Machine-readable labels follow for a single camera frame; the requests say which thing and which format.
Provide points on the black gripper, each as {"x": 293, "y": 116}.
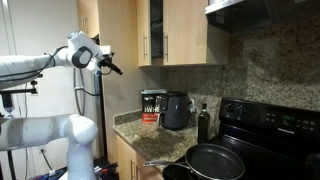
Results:
{"x": 106, "y": 61}

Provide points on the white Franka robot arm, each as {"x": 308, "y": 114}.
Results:
{"x": 80, "y": 43}

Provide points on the open wooden cupboard door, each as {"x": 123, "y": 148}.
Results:
{"x": 144, "y": 33}

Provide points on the wooden cupboard above fridge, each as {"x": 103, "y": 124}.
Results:
{"x": 87, "y": 16}

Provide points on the closed wooden cupboard door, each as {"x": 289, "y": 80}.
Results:
{"x": 185, "y": 31}

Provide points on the wooden fridge side panel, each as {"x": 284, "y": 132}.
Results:
{"x": 123, "y": 66}

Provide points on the black whey protein tub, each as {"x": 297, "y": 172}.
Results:
{"x": 150, "y": 105}

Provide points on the black air fryer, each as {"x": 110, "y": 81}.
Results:
{"x": 174, "y": 110}

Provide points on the wooden base cabinet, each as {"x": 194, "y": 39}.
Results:
{"x": 125, "y": 156}

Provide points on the clutter on floor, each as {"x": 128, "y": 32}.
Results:
{"x": 105, "y": 168}

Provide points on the dark oil bottle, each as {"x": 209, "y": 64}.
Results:
{"x": 203, "y": 125}

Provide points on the black frying pan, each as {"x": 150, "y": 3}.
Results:
{"x": 215, "y": 162}
{"x": 175, "y": 173}

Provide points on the stainless steel range hood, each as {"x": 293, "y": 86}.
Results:
{"x": 260, "y": 13}

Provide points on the black electric stove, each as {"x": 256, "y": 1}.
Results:
{"x": 273, "y": 133}

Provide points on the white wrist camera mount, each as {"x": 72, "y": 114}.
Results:
{"x": 106, "y": 50}

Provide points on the white wall plug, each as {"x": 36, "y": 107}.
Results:
{"x": 192, "y": 105}

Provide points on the wooden wall cupboard body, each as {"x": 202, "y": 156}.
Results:
{"x": 218, "y": 46}

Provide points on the black camera stand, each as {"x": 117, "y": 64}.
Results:
{"x": 8, "y": 100}

